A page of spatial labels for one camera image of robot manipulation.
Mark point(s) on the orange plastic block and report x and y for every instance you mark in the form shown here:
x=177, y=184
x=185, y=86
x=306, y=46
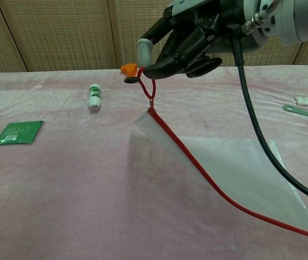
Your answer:
x=128, y=69

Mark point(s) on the white green glue stick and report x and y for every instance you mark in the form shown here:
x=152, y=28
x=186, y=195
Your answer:
x=95, y=97

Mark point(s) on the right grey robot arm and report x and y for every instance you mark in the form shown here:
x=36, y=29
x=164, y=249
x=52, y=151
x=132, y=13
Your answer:
x=305, y=19

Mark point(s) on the clear mesh zipper pouch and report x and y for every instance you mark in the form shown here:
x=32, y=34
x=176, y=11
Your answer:
x=238, y=168

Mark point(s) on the green tool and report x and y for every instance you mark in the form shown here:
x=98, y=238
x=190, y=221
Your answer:
x=305, y=113

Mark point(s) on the green foil sachet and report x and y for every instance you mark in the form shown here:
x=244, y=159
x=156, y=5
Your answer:
x=18, y=133

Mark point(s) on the woven bamboo folding screen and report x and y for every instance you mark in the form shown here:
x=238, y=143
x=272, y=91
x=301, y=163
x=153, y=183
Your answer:
x=61, y=32

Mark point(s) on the small white wrapped eraser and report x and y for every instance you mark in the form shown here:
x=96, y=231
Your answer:
x=303, y=100

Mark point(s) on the pink plush tablecloth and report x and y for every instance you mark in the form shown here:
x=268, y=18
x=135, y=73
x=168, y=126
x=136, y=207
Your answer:
x=75, y=189

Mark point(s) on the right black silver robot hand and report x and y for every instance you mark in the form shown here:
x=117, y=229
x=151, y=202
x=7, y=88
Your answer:
x=197, y=35

